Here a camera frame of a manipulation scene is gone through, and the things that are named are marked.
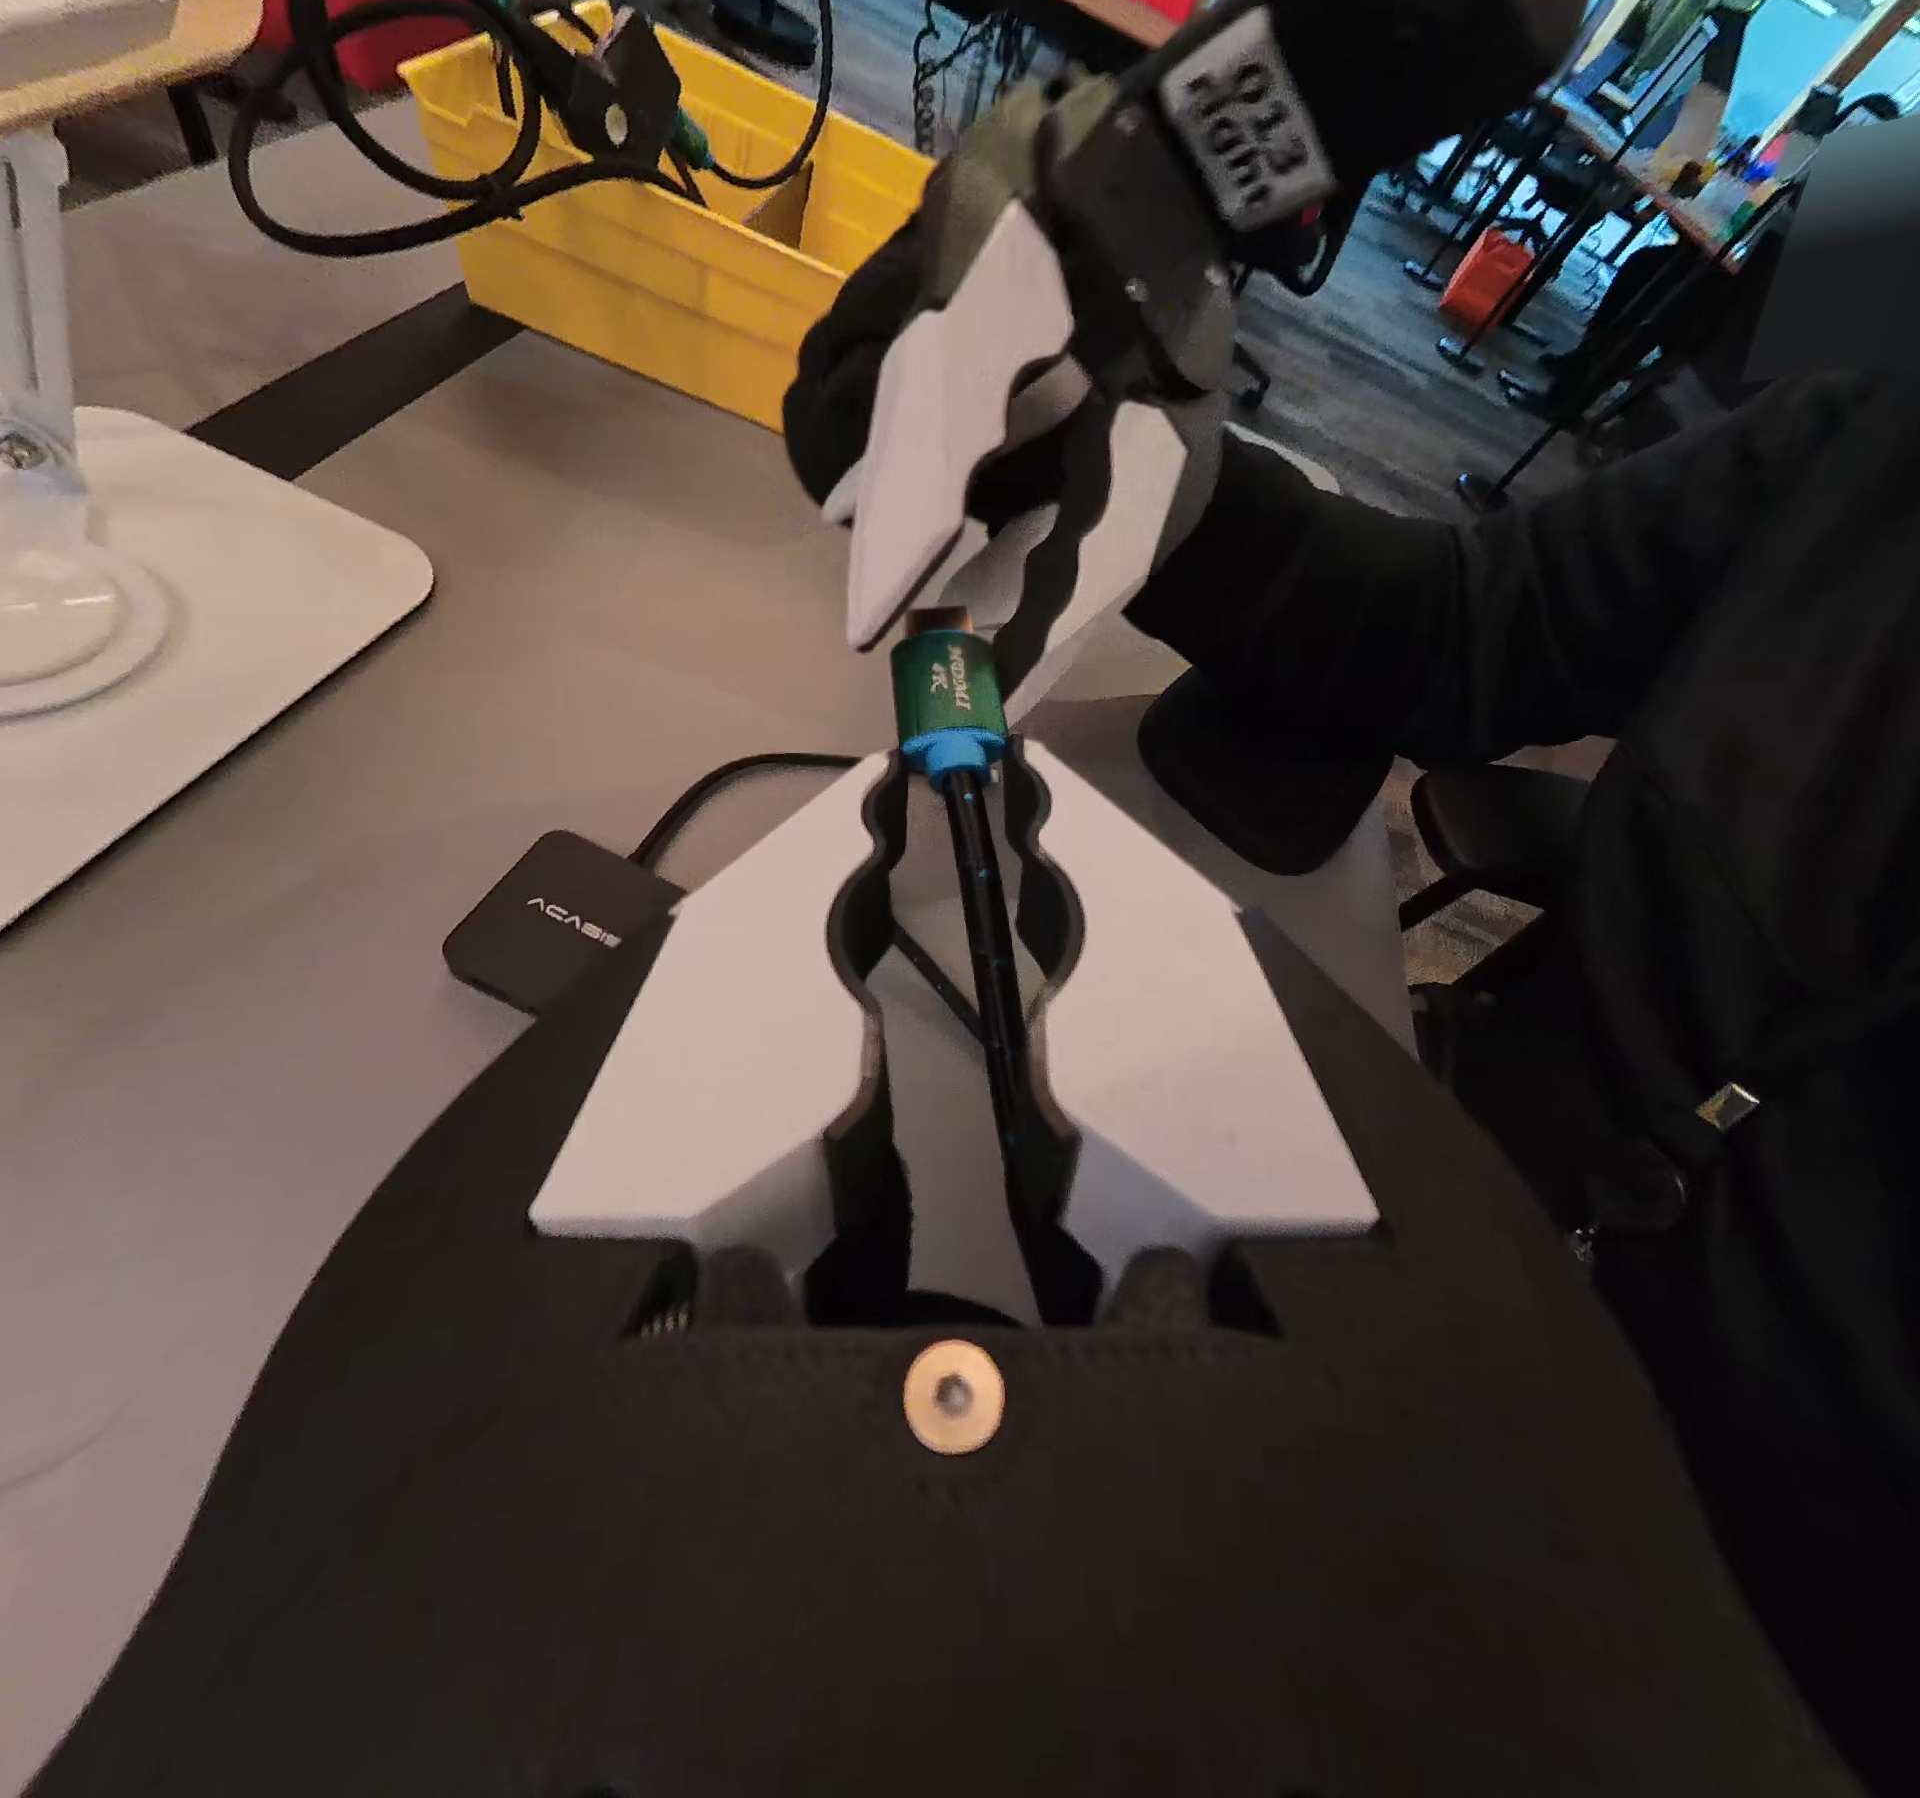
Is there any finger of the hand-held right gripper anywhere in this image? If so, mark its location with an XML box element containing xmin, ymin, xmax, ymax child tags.
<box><xmin>996</xmin><ymin>388</ymin><xmax>1230</xmax><ymax>708</ymax></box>
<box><xmin>818</xmin><ymin>195</ymin><xmax>1086</xmax><ymax>655</ymax></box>

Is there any white board stand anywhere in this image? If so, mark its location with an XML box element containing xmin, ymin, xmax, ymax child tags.
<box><xmin>0</xmin><ymin>0</ymin><xmax>438</xmax><ymax>930</ymax></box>

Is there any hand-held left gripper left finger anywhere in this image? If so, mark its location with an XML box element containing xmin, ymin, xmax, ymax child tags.
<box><xmin>528</xmin><ymin>748</ymin><xmax>913</xmax><ymax>1267</ymax></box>

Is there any person's right forearm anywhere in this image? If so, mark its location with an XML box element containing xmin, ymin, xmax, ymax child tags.
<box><xmin>1351</xmin><ymin>372</ymin><xmax>1920</xmax><ymax>780</ymax></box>

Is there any person's torso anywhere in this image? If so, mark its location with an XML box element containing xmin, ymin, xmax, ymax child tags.
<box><xmin>1416</xmin><ymin>372</ymin><xmax>1920</xmax><ymax>1798</ymax></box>

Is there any black HDMI switch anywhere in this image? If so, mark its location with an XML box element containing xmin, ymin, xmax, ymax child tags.
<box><xmin>225</xmin><ymin>0</ymin><xmax>839</xmax><ymax>257</ymax></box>

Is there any orange bag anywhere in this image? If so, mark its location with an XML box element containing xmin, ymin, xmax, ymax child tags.
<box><xmin>1437</xmin><ymin>225</ymin><xmax>1542</xmax><ymax>330</ymax></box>

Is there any green plug braided HDMI cable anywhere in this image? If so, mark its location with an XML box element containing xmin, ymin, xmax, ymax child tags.
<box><xmin>889</xmin><ymin>601</ymin><xmax>1061</xmax><ymax>1327</ymax></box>

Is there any person's right hand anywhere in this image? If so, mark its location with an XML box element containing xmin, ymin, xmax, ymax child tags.
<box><xmin>780</xmin><ymin>94</ymin><xmax>1361</xmax><ymax>668</ymax></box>

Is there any yellow plastic bin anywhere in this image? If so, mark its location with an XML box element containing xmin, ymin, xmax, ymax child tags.
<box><xmin>395</xmin><ymin>0</ymin><xmax>942</xmax><ymax>437</ymax></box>

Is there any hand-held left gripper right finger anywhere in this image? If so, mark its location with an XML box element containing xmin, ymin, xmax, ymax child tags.
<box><xmin>1008</xmin><ymin>736</ymin><xmax>1383</xmax><ymax>1278</ymax></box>

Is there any black square USB hub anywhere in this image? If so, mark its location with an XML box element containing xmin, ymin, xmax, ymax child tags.
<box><xmin>438</xmin><ymin>751</ymin><xmax>881</xmax><ymax>1024</ymax></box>

